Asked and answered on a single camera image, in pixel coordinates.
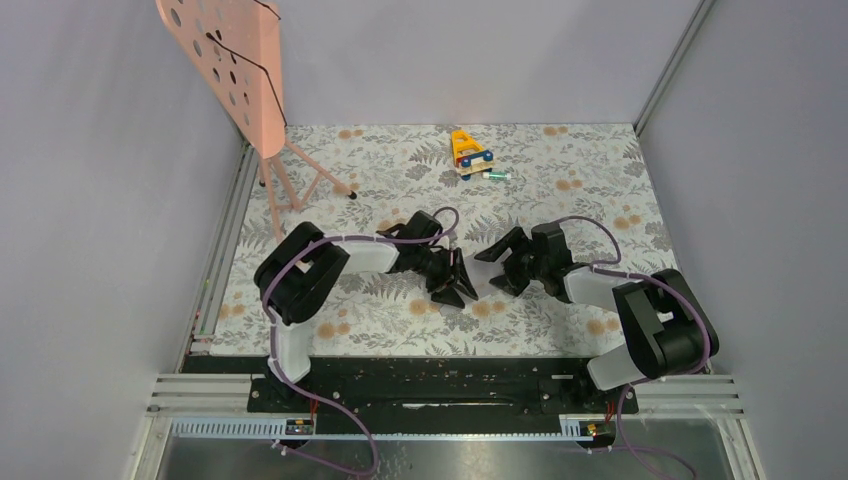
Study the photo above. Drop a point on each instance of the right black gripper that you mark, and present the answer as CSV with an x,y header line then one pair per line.
x,y
515,237

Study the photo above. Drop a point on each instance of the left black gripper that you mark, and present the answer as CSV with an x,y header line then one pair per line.
x,y
449,294

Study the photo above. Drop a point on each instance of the green white glue stick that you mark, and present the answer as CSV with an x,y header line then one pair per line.
x,y
496,176

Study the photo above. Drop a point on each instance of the grey lavender envelope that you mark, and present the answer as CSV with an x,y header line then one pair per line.
x,y
481,272

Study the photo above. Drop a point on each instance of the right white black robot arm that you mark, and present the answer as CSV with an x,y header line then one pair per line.
x,y
666,331

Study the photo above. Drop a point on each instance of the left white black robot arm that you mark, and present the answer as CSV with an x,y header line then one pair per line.
x,y
295,280

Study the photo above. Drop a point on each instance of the floral patterned table mat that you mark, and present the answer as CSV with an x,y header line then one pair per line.
x,y
590,177

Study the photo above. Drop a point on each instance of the yellow blue toy car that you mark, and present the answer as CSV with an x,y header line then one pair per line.
x,y
469,156

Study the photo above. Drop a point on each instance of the pink perforated music stand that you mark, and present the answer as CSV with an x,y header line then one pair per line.
x,y
236,47

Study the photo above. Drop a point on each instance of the white slotted cable duct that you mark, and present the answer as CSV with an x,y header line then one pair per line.
x,y
295,429

